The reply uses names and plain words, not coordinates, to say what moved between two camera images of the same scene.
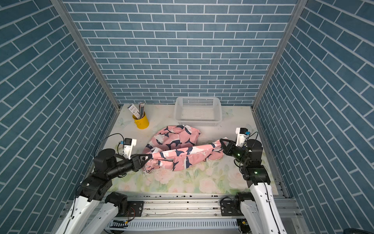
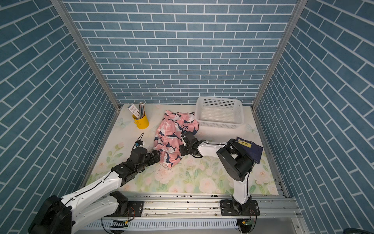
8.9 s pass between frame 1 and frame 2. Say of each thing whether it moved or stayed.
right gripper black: moved
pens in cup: stayed
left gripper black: moved
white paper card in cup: stayed
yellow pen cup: stayed
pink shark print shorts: moved
